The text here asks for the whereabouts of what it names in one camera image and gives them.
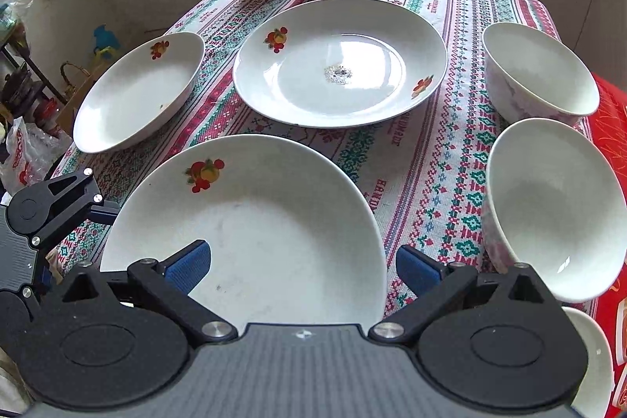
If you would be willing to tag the red white plastic bag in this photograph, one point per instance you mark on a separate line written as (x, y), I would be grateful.
(24, 153)

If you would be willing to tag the red printed cardboard box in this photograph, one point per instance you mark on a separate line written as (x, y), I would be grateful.
(612, 124)

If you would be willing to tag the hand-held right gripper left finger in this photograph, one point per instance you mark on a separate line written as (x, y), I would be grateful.
(188, 266)

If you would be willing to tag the small white fruit-print plate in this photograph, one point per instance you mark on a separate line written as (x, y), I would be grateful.
(137, 99)

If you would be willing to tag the blue plastic toy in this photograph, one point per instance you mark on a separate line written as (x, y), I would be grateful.
(105, 38)

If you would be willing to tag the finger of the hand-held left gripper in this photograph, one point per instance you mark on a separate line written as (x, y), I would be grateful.
(73, 197)

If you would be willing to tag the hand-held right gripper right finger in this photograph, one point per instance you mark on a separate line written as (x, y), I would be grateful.
(416, 268)

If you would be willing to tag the small plain white bowl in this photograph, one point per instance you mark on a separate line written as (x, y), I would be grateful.
(595, 359)

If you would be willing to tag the red green patterned tablecloth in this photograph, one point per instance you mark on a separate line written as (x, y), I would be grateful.
(421, 163)

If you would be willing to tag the white bowl with pink pattern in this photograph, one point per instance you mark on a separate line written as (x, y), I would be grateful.
(539, 70)
(553, 212)

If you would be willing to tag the deep white fruit-print plate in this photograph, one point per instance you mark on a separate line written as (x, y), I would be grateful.
(274, 212)

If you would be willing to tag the large white fruit-print plate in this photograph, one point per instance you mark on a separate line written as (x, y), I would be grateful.
(343, 55)

